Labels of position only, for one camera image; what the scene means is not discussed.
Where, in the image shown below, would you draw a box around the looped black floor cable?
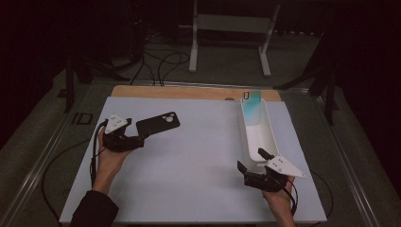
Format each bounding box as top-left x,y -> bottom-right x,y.
129,31 -> 192,87

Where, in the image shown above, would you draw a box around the black stand legs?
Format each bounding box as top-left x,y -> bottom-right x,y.
56,53 -> 131,114
273,62 -> 340,126

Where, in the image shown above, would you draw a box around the pink and blue phone case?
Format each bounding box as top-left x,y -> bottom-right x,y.
241,90 -> 264,128

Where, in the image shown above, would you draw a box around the metal floor rail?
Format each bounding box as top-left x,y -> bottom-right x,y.
94,79 -> 311,95
310,93 -> 381,227
0,82 -> 97,227

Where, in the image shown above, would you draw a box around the right hand-held gripper cable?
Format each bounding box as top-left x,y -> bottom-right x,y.
281,178 -> 300,218

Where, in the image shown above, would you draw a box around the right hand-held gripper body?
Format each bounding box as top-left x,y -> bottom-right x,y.
244,154 -> 306,194

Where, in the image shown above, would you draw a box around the white plastic bin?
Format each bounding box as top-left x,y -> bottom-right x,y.
236,96 -> 282,175

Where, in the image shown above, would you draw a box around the black rectangular floor frame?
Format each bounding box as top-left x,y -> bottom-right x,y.
71,112 -> 95,126

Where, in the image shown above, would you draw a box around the person's left hand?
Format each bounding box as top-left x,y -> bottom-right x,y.
96,127 -> 134,190

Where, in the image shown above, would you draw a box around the left hand-held gripper cable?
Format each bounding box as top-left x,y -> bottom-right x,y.
90,118 -> 110,187

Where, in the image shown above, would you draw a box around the white table board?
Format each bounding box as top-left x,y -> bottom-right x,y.
59,96 -> 328,225

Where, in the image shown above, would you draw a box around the black phone case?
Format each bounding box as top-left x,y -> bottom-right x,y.
135,111 -> 182,140

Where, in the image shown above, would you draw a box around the hand-held gripper cable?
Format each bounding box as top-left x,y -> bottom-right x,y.
90,118 -> 110,187
281,178 -> 300,218

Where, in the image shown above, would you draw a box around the thin black floor cable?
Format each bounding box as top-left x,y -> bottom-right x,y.
310,171 -> 335,219
42,138 -> 93,222

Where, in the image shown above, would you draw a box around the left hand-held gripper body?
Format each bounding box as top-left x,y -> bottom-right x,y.
102,113 -> 146,153

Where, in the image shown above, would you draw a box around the person's right hand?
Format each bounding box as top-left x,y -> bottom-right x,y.
262,175 -> 297,227

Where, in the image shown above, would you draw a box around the white metal stand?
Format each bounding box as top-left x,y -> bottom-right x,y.
178,0 -> 282,79

